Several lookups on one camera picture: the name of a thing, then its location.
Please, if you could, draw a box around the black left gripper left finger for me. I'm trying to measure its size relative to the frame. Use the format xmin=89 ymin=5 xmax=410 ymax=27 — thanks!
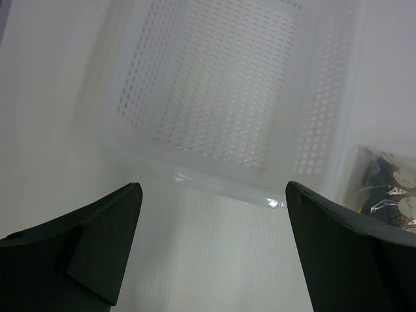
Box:
xmin=1 ymin=183 xmax=143 ymax=311

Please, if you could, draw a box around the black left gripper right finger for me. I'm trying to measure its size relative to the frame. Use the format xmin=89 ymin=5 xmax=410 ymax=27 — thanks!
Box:
xmin=285 ymin=181 xmax=415 ymax=311

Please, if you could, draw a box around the clear dotted zip bag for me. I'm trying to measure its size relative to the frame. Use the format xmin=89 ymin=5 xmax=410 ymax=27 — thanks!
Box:
xmin=342 ymin=146 xmax=415 ymax=233

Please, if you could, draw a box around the white perforated plastic basket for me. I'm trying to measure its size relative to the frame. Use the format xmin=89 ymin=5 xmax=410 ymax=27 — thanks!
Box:
xmin=79 ymin=1 xmax=367 ymax=208

